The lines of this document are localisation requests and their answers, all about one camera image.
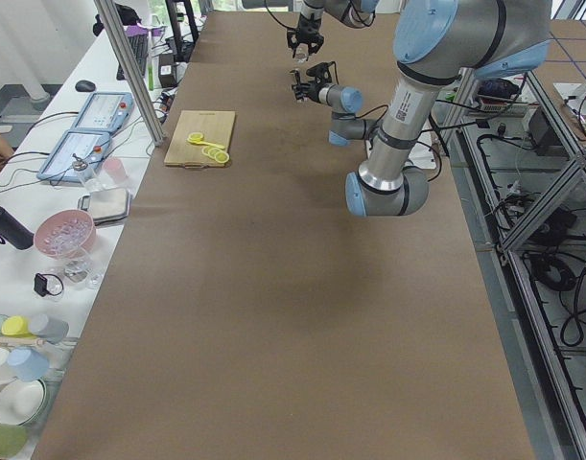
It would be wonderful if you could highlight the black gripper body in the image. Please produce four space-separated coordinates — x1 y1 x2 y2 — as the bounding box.
305 81 327 103
296 13 321 44

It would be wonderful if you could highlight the steel jigger measuring cup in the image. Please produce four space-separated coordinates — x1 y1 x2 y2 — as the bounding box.
290 69 305 103

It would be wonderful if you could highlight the clear glass shaker cup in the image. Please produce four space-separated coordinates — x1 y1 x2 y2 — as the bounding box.
293 44 309 63

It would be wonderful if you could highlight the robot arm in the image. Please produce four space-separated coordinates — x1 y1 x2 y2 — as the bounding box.
242 0 378 61
293 0 551 217

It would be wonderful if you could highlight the pink plastic cup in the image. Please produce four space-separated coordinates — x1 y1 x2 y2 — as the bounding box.
103 156 128 184

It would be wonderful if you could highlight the grey plastic cup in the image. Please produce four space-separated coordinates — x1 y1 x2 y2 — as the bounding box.
28 313 69 344

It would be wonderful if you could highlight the yellow plastic cup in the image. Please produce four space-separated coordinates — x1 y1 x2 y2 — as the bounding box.
1 315 32 337

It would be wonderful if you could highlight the blue plastic cup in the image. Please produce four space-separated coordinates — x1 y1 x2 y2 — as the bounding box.
7 347 49 382

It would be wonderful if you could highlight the bamboo cutting board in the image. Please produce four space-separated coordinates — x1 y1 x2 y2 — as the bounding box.
164 110 236 169

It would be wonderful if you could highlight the yellow plastic spoon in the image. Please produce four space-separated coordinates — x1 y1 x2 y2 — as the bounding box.
199 133 224 149

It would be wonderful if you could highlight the lemon slice on spoon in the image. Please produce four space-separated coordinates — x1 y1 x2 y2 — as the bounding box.
187 132 204 145

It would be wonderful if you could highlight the black keyboard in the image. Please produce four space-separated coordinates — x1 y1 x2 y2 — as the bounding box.
127 34 149 77

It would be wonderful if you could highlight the upper blue teach pendant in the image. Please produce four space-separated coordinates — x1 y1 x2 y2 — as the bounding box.
72 92 134 134

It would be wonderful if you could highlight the blue teach pendant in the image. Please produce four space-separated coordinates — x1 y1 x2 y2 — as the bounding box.
36 130 111 183
72 92 134 134

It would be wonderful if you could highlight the black computer mouse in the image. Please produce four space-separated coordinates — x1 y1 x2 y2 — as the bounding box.
75 80 96 92

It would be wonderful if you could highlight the metal tray scale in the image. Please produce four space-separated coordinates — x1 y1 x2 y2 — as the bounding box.
78 188 132 225

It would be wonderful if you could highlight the lower blue teach pendant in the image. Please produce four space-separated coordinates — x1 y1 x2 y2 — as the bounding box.
36 130 111 183

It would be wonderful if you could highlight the black power adapter box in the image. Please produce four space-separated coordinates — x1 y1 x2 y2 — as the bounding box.
527 107 567 157

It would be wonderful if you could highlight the pink bowl with ice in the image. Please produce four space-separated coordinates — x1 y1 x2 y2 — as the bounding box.
34 209 96 259

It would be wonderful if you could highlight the clear wine glass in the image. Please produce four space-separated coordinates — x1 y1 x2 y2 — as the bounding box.
63 247 105 289

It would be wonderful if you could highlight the black water bottle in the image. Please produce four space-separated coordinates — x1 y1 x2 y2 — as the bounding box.
0 206 34 250

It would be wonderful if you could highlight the black smart watch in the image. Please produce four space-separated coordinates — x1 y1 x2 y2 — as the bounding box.
34 273 64 297

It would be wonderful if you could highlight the green bowl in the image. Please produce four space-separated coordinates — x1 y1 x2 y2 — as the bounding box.
0 425 28 459

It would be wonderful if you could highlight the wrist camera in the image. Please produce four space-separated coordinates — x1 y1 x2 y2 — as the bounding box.
306 61 334 84

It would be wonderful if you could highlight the aluminium frame post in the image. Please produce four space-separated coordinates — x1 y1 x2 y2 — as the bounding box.
94 0 165 147

